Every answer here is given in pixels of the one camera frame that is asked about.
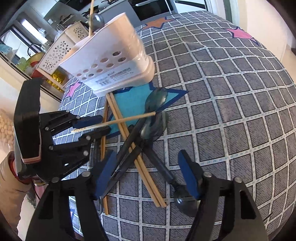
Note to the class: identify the operator left hand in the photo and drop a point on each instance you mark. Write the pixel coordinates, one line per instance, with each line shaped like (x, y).
(13, 191)

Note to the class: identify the black built-in oven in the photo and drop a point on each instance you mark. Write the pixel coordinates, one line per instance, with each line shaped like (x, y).
(145, 9)

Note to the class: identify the chopstick standing in holder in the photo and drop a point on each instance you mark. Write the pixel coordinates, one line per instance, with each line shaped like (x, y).
(90, 20)

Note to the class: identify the cream perforated storage rack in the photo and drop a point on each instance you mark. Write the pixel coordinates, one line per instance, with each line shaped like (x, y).
(49, 64)

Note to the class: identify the grey spoon bowl near right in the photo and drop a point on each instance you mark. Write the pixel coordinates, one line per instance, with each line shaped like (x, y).
(186, 204)

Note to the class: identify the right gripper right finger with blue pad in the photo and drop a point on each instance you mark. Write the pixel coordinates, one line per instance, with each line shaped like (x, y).
(192, 173)

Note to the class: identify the grey checked tablecloth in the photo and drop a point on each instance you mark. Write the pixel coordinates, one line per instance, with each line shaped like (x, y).
(231, 107)

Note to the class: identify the grey translucent spoon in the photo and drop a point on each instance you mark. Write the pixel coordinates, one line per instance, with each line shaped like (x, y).
(153, 128)
(154, 101)

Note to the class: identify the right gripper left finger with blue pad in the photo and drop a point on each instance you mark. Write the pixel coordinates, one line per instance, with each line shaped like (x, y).
(102, 172)

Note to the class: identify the white plastic utensil holder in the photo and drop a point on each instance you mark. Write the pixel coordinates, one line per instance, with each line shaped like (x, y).
(112, 58)

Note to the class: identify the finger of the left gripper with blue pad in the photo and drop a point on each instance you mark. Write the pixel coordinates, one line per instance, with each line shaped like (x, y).
(87, 121)
(96, 134)

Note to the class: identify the spoon standing in holder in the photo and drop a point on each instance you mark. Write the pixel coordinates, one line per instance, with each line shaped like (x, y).
(98, 22)

